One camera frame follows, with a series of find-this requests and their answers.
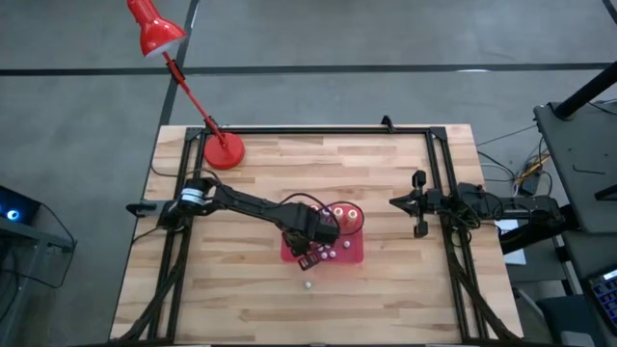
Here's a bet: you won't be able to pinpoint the black pole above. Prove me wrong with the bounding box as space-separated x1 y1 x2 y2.
553 61 617 120

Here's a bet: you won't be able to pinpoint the black keyboard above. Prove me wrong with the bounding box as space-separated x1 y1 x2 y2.
588 268 617 332

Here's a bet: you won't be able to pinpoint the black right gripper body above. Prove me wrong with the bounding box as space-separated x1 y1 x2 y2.
423 188 443 216

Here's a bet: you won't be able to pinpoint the white paper sheet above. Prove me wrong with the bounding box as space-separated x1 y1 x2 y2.
493 219 528 267

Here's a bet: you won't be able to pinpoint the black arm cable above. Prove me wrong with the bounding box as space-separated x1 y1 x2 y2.
278 191 366 238
441 204 484 238

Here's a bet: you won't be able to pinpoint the black computer blue lights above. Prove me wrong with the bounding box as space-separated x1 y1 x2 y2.
0 185 40 227

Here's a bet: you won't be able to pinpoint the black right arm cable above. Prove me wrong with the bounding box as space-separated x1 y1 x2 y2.
441 204 484 238

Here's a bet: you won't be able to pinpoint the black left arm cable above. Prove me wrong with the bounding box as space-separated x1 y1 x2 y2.
278 191 366 238

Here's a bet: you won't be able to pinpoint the red desk lamp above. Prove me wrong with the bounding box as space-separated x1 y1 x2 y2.
126 0 247 171

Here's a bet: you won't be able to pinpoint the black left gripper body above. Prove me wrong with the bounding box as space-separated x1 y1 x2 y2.
282 202 340 254

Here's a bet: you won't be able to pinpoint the black aluminium table frame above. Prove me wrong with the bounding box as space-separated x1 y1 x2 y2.
115 115 524 347

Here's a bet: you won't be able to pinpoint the dark grey desk top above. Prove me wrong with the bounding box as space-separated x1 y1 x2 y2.
532 98 617 235

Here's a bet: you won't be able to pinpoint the red translucent plastic bin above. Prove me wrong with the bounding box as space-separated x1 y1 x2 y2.
281 202 365 265

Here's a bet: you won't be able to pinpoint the black power adapter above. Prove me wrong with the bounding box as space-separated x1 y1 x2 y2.
522 172 544 197

